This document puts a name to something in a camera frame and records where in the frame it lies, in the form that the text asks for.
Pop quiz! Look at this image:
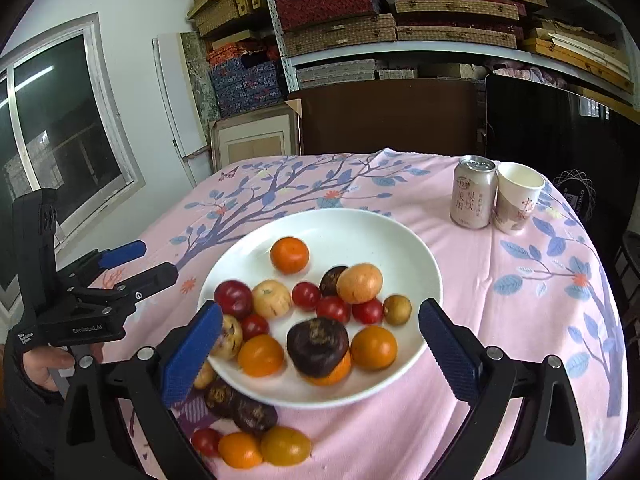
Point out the peach-coloured round fruit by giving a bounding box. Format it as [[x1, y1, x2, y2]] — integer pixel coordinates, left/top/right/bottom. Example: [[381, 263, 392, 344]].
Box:
[[336, 263, 384, 305]]

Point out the stack of wooden frames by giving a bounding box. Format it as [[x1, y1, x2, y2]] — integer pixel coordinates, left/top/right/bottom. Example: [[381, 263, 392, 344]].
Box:
[[522, 20, 633, 92]]

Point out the beige framed picture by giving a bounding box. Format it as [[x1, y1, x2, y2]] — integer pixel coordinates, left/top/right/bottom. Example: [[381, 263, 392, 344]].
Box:
[[210, 100, 301, 173]]

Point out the pink cloth bundle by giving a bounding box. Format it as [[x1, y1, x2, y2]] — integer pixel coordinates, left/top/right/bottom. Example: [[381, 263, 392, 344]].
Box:
[[487, 57, 568, 86]]

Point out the white narrow board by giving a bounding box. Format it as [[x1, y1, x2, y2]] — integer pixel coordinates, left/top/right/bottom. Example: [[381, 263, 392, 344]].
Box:
[[152, 32, 211, 188]]

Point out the dark red plum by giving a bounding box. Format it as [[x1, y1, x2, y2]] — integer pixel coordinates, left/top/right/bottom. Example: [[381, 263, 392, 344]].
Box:
[[214, 280, 254, 321]]

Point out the small yellow pepino melon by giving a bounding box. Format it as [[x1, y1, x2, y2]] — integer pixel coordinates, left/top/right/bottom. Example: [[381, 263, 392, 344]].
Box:
[[192, 360, 218, 391]]

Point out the orange tomato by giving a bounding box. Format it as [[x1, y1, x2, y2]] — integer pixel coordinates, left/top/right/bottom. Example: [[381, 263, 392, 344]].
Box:
[[350, 325, 399, 372], [237, 334, 285, 378]]

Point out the pile of yellow woven boxes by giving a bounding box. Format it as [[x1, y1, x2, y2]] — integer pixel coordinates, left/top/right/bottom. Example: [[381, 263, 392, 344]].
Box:
[[187, 0, 263, 36]]

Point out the dark brown water chestnut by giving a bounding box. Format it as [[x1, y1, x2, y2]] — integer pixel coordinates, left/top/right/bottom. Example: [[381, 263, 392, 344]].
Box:
[[204, 377, 241, 418], [319, 265, 349, 297], [286, 317, 350, 378], [231, 395, 279, 436]]

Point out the dark pane sliding window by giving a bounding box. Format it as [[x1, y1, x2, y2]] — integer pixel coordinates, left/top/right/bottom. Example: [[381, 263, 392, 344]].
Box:
[[0, 14, 146, 306]]

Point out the red patterned box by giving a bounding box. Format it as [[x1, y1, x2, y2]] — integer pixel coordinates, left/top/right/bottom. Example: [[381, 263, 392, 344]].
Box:
[[274, 0, 388, 32]]

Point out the stack of blue floral boxes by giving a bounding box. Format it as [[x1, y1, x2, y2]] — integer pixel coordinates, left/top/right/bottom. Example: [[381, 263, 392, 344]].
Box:
[[207, 42, 288, 116]]

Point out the pink deer print tablecloth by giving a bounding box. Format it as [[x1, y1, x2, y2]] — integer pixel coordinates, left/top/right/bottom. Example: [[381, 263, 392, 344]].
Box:
[[75, 147, 628, 480]]

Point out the large orange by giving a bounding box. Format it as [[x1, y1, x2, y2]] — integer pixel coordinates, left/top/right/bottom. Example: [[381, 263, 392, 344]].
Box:
[[301, 352, 353, 387]]

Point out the black glossy panel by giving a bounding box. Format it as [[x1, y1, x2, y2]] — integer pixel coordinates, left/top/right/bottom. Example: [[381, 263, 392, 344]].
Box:
[[484, 72, 640, 241]]

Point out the brown wooden board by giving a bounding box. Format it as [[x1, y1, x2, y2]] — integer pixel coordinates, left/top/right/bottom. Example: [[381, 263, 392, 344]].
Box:
[[287, 79, 488, 156]]

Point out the white plate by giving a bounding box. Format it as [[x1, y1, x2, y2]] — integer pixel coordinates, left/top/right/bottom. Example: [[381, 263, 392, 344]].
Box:
[[197, 208, 443, 408]]

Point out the person's left forearm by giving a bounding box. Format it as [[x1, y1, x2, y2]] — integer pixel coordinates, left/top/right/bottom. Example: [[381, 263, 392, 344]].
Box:
[[0, 340, 68, 480]]

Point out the stack of woven straw boxes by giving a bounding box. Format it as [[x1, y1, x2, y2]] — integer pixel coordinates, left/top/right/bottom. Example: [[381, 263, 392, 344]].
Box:
[[265, 0, 606, 86]]

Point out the person's left hand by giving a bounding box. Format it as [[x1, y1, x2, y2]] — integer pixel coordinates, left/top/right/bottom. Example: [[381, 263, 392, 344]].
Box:
[[22, 342, 104, 393]]

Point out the orange mandarin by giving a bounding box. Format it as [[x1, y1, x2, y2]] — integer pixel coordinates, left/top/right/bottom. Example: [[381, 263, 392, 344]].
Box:
[[218, 432, 264, 470], [269, 236, 310, 275]]

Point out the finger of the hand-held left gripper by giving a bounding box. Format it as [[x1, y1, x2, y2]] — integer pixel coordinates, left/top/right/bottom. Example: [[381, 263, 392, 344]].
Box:
[[64, 261, 180, 315], [56, 240, 147, 287]]

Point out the brown longan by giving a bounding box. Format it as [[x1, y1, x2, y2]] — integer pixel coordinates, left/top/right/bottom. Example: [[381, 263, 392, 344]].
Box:
[[383, 294, 412, 326]]

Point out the grey marbled slab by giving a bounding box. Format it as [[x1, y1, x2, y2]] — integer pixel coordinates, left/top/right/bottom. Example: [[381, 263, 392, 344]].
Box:
[[180, 31, 221, 118]]

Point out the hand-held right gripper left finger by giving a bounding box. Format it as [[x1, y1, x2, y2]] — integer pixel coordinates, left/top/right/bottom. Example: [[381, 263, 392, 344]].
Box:
[[55, 301, 224, 480]]

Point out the greenish yellow tomato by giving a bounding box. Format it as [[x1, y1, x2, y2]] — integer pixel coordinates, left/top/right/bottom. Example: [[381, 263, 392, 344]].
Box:
[[260, 425, 313, 467]]

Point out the white metal shelf rack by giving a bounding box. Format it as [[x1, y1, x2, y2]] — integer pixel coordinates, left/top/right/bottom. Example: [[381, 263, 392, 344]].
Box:
[[257, 0, 640, 106]]

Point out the pink drink can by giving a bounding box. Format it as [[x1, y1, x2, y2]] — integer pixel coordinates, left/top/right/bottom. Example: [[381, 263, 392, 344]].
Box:
[[450, 156, 498, 230]]

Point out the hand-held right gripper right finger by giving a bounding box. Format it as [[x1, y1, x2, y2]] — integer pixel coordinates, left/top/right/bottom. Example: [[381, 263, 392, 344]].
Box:
[[418, 298, 588, 480]]

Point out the red cherry tomato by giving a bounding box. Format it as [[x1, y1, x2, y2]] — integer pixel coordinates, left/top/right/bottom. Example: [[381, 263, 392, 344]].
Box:
[[291, 281, 322, 311], [315, 295, 352, 324], [241, 313, 271, 342], [351, 298, 385, 325]]

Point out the large yellow pepino melon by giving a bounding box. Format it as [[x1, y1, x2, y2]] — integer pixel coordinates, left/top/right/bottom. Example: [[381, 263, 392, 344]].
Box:
[[210, 315, 244, 361]]

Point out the white paper cup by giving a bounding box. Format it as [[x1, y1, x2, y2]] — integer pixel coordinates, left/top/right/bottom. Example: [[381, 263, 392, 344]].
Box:
[[492, 162, 546, 235]]

